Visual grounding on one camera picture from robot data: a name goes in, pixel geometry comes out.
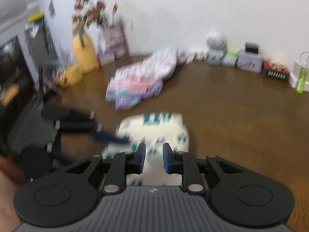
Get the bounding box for purple tissue box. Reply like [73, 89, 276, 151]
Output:
[97, 48, 115, 66]

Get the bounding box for pink floral white garment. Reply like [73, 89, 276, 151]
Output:
[141, 48, 196, 80]

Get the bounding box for pink rose bouquet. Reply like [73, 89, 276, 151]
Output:
[71, 0, 118, 30]

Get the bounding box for person right hand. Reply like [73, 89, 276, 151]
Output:
[0, 169, 23, 232]

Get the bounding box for white block letters ornament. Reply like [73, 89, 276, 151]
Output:
[190, 51, 209, 61]

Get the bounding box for black picture frame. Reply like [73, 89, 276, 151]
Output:
[38, 66, 62, 102]

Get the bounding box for small black box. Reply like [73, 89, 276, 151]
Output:
[244, 42, 259, 54]

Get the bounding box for dark red tea box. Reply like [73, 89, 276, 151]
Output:
[263, 60, 290, 82]

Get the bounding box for pink blue folded garment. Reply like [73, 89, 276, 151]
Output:
[105, 62, 163, 110]

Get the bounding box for grey tin box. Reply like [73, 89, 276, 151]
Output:
[236, 50, 263, 73]

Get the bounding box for green white small box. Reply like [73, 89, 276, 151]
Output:
[222, 51, 239, 67]

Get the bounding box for white astronaut figurine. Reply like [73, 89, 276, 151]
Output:
[206, 32, 227, 64]

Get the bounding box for person left hand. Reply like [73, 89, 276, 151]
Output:
[1, 155, 30, 186]

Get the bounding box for green spray bottle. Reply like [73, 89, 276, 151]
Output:
[295, 51, 308, 94]

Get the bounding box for yellow mug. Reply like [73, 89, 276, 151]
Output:
[59, 64, 83, 88]

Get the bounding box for yellow thermos jug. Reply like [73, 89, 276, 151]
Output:
[72, 28, 99, 74]

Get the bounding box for cream floral green dress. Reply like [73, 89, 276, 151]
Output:
[102, 112, 190, 186]

